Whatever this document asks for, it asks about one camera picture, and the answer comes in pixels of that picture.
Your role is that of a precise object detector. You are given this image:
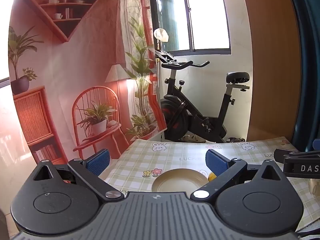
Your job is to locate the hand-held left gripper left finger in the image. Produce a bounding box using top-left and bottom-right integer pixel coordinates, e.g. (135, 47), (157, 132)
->
(33, 149), (125, 202)

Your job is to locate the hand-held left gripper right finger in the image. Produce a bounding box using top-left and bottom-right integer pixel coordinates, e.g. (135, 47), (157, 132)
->
(191, 149), (285, 202)

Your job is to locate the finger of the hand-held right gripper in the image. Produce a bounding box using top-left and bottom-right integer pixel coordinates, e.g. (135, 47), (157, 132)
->
(274, 149), (300, 162)

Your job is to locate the beige round plate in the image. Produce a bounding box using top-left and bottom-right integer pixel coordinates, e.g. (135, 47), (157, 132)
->
(152, 168), (209, 193)

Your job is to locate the clear plastic object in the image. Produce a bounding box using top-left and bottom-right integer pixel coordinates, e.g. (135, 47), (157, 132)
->
(309, 177), (320, 196)

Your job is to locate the beige shoe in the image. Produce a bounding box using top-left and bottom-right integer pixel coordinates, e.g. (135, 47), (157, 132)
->
(180, 134), (206, 143)

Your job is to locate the green checked bunny tablecloth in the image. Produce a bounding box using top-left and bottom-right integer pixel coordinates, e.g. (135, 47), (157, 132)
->
(99, 136), (320, 233)

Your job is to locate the black exercise bike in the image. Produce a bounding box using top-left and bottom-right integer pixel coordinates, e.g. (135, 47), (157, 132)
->
(154, 49), (250, 143)

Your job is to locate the dark teal curtain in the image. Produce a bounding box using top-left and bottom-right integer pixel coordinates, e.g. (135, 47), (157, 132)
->
(285, 0), (320, 153)

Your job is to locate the brown wooden panel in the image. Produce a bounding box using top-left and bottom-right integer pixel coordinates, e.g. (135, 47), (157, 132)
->
(239, 0), (303, 153)

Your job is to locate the sliding glass window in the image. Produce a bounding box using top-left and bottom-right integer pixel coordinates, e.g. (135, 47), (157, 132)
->
(150, 0), (232, 57)

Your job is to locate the red furniture wall poster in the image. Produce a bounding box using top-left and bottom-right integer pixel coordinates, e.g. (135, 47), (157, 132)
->
(9, 0), (168, 163)

